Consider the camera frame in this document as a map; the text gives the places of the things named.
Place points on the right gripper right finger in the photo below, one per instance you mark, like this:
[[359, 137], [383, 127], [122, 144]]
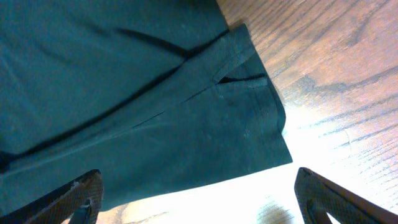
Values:
[[318, 198]]

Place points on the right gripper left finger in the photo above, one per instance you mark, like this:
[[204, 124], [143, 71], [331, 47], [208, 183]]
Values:
[[79, 201]]

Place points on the black t-shirt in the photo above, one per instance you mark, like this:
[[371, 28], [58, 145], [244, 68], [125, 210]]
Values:
[[160, 96]]

